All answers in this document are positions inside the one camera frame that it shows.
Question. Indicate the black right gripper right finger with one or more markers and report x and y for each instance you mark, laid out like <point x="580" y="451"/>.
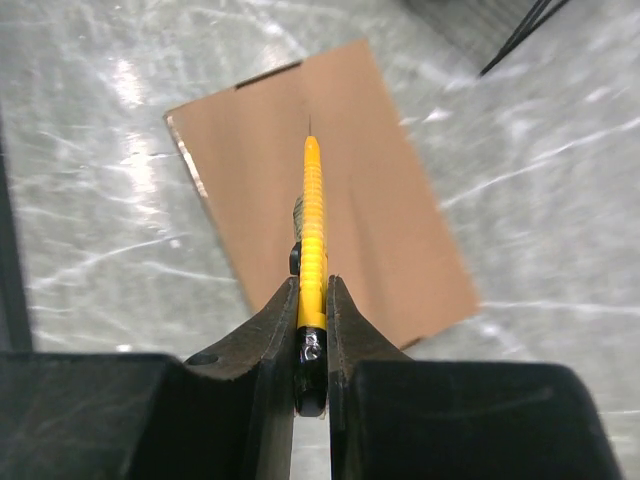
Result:
<point x="393" y="417"/>

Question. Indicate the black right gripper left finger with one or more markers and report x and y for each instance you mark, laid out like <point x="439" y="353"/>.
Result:
<point x="225" y="413"/>

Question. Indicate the yellow utility knife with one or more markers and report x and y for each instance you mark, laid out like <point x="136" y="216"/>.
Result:
<point x="308" y="261"/>

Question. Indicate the brown cardboard express box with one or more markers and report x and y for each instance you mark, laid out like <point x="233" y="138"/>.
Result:
<point x="387" y="238"/>

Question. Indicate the black wire rack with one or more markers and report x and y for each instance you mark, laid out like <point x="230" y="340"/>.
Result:
<point x="536" y="16"/>

